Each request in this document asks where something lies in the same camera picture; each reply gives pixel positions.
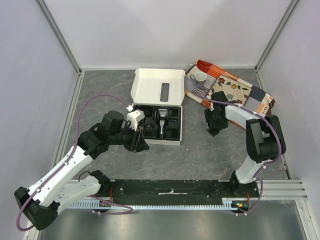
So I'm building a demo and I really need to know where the white blue mug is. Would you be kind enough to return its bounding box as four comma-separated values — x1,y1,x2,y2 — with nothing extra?
189,71,207,87

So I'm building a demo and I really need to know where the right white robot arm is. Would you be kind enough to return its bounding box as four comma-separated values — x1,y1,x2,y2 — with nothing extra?
204,91,286,197

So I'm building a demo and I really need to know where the floral square plate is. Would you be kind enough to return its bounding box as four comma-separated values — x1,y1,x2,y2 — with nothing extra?
207,75,253,105

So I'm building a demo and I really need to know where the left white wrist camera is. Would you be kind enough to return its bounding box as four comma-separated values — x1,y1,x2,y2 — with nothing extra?
126,109,145,131

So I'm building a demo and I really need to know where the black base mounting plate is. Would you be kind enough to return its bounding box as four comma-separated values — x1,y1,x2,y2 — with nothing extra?
96,179,259,206

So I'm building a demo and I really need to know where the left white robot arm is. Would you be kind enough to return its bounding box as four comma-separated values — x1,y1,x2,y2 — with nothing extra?
14,110,149,231

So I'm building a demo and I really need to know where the white clipper kit box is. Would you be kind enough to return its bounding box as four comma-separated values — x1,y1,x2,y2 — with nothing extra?
130,68,186,146

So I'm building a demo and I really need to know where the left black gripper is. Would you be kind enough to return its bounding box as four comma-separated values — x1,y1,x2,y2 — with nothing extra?
109,122,150,153

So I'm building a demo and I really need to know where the slotted grey cable duct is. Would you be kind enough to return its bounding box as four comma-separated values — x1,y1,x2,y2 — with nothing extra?
69,197,251,210

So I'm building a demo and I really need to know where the patterned colourful cloth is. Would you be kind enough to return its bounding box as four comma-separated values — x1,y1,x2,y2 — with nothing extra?
184,59,275,128

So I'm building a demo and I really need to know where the black silver hair clipper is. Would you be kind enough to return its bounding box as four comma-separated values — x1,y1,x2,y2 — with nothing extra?
158,108,168,139

